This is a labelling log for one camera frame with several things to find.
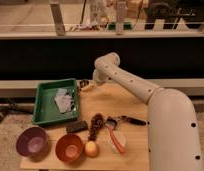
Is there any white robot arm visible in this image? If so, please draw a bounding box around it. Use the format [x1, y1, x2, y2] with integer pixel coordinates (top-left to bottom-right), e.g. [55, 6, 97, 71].
[93, 52, 203, 171]

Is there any small metal cup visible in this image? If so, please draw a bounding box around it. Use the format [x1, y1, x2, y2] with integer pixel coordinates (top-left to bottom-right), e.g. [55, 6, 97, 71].
[79, 79, 89, 91]

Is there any clear plastic bag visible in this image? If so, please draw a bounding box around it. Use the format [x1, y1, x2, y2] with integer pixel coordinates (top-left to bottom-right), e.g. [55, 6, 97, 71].
[54, 88, 74, 113]

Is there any dark red grape bunch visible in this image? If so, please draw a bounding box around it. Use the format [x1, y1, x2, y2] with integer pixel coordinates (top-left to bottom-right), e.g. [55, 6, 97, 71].
[88, 113, 104, 141]

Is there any green plastic tray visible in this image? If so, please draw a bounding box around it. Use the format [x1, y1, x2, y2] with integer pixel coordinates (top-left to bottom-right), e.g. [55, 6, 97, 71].
[33, 78, 79, 126]

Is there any wooden board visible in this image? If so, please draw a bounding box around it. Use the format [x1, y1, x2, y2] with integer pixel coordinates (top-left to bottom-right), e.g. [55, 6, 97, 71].
[20, 83, 149, 171]

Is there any dark rectangular sponge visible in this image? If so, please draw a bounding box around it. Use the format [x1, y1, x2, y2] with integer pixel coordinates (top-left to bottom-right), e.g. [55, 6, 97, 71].
[66, 121, 88, 133]

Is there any clear round lid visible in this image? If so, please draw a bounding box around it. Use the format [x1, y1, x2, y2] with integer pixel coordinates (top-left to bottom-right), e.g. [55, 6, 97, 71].
[107, 131, 126, 153]

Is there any yellow round fruit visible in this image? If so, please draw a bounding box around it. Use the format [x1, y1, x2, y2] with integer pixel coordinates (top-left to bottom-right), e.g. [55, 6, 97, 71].
[85, 141, 99, 157]

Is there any orange bowl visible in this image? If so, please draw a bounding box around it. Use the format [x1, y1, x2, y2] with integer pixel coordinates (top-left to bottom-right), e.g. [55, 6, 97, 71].
[55, 134, 84, 163]

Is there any purple bowl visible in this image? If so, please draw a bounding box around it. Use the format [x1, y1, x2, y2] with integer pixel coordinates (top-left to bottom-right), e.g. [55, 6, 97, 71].
[16, 127, 47, 157]

